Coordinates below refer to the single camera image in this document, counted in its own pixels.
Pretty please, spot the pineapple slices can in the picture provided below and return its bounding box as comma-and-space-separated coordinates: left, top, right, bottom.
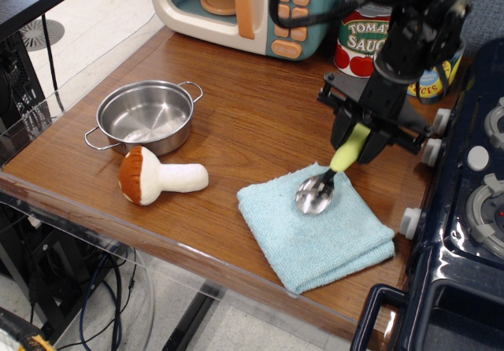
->
407, 39, 465, 104

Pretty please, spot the small steel pot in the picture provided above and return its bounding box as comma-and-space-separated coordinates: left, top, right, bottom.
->
84, 80, 204, 157

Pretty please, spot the clear acrylic table guard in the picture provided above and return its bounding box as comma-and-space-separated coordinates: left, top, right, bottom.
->
1, 29, 360, 338

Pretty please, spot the plush brown white mushroom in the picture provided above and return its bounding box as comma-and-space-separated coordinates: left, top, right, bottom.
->
118, 146, 209, 206

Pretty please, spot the tomato sauce can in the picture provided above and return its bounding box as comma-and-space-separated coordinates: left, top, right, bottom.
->
334, 3, 392, 79

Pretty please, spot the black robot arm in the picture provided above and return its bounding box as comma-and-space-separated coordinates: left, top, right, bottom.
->
318, 0, 473, 172

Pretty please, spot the dark blue toy stove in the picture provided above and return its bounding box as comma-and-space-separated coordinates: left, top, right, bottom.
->
351, 39, 503, 350

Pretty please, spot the light blue folded cloth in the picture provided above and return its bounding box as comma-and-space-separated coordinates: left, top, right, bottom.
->
237, 163, 395, 294

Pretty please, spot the green handled metal spoon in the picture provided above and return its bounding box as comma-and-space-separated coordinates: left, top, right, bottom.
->
295, 124, 371, 215

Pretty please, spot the blue cable under table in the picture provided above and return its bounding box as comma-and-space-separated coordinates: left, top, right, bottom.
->
78, 252, 123, 351

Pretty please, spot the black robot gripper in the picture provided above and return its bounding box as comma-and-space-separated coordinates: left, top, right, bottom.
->
317, 72, 432, 164

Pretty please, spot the orange fuzzy object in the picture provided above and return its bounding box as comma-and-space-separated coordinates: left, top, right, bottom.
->
1, 319, 55, 351

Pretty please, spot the black cable bundle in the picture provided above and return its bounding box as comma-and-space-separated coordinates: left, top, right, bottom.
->
23, 244, 139, 351

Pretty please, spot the teal toy microwave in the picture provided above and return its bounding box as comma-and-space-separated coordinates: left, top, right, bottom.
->
152, 0, 342, 61

